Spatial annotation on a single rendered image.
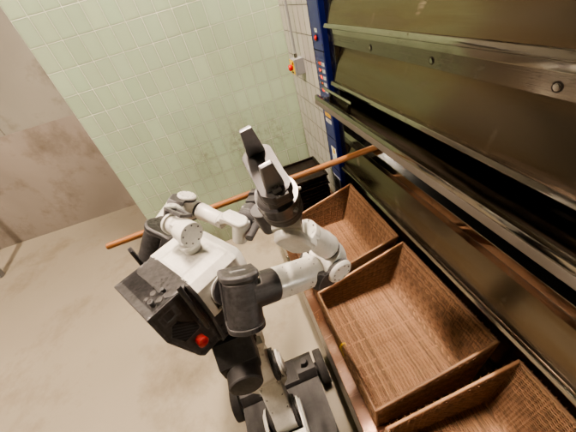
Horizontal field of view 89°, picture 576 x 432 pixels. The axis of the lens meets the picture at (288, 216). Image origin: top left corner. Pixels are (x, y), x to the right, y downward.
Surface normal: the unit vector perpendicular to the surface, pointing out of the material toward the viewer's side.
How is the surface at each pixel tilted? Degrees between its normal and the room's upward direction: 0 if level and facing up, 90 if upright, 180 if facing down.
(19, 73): 90
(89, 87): 90
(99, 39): 90
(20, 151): 90
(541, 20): 70
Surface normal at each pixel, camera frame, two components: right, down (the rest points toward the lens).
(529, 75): -0.93, 0.35
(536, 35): -0.95, 0.07
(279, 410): 0.18, 0.20
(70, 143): 0.25, 0.57
